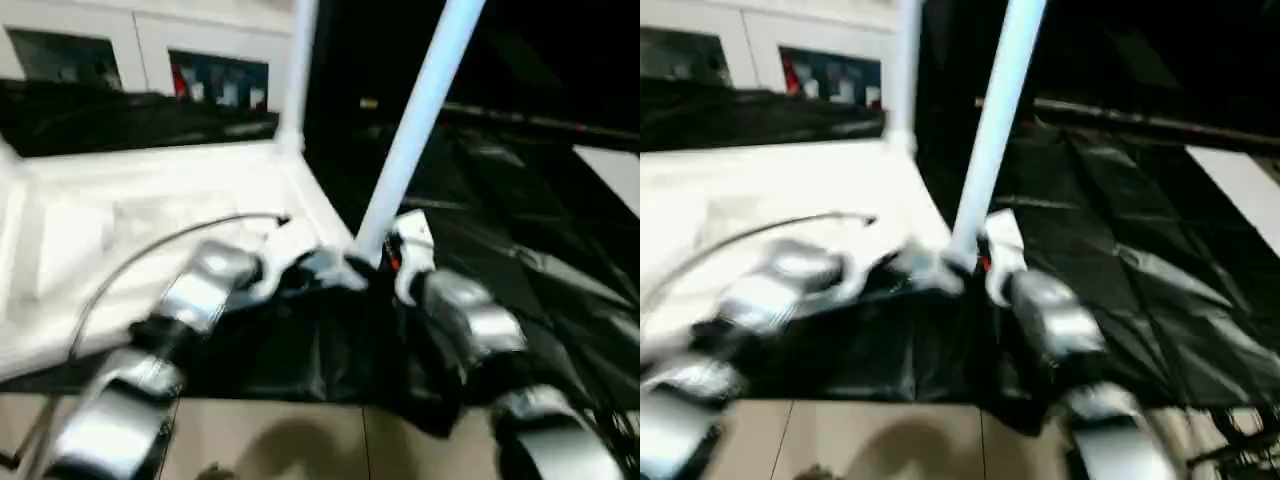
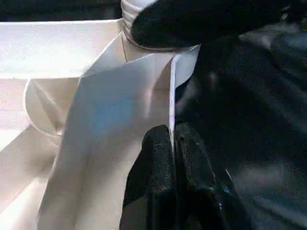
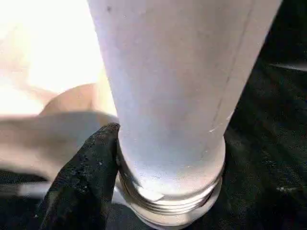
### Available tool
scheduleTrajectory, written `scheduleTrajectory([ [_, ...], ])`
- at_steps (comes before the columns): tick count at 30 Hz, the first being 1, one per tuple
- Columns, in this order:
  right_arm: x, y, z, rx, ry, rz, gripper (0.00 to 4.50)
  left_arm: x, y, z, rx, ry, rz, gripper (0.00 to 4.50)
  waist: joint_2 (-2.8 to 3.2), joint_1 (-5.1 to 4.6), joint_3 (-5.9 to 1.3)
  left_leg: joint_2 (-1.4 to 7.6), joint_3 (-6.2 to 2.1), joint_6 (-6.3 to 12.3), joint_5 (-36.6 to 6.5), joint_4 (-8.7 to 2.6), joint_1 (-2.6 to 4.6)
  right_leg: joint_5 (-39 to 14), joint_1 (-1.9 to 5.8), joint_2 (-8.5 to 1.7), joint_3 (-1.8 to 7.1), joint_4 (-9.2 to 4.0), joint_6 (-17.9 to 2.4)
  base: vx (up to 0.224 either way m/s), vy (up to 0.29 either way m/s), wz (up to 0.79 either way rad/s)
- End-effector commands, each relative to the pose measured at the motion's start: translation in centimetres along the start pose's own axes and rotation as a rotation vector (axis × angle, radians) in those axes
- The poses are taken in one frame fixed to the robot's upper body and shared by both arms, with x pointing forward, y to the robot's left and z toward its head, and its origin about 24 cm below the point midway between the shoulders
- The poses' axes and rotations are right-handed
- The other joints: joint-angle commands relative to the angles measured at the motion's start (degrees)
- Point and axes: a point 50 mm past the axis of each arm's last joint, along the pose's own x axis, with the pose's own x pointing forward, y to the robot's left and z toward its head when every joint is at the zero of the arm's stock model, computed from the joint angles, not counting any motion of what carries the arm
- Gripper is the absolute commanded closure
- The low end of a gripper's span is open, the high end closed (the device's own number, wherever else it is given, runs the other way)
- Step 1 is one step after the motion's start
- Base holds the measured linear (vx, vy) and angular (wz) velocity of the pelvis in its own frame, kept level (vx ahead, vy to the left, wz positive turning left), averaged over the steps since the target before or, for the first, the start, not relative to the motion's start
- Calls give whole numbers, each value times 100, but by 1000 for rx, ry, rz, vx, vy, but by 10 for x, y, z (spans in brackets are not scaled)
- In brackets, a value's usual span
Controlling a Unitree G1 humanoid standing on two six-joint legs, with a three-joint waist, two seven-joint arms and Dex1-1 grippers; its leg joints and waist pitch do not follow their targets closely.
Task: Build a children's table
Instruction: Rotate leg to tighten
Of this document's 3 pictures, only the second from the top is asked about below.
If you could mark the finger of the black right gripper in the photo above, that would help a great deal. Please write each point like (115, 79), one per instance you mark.
(192, 24)

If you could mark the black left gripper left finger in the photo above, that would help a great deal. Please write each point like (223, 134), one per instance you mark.
(153, 182)

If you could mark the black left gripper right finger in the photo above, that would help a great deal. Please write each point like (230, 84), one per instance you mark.
(201, 182)

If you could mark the white plastic table leg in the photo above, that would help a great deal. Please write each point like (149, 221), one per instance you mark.
(129, 16)

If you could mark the white plastic table top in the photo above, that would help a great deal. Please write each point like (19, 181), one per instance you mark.
(72, 107)

